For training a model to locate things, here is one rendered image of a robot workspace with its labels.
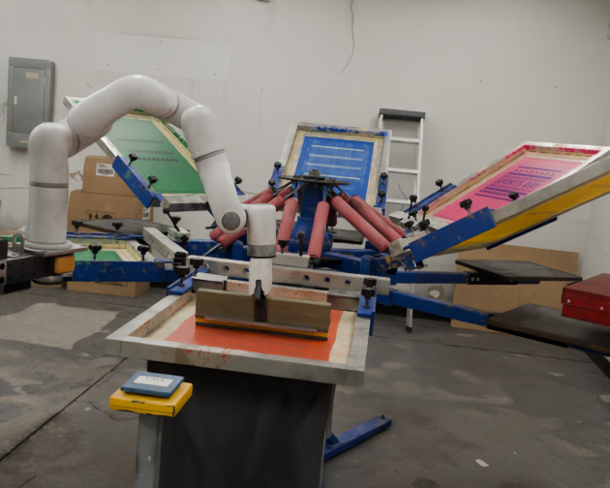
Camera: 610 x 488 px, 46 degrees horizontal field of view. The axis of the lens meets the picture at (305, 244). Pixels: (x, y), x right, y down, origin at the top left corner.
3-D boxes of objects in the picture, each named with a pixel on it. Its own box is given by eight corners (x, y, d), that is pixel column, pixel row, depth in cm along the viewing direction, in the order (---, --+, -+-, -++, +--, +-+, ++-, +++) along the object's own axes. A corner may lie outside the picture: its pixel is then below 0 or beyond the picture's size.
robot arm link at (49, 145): (21, 185, 179) (24, 120, 177) (40, 181, 192) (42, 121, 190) (61, 189, 180) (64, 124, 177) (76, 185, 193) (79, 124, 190)
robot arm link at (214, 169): (195, 159, 189) (222, 234, 192) (190, 160, 176) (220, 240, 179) (226, 148, 189) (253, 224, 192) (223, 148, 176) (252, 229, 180)
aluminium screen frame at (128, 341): (362, 387, 157) (364, 371, 156) (104, 354, 163) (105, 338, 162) (371, 307, 234) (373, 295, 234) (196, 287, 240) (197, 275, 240)
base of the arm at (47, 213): (1, 242, 185) (3, 182, 183) (37, 237, 197) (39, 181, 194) (47, 251, 179) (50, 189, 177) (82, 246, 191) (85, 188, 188)
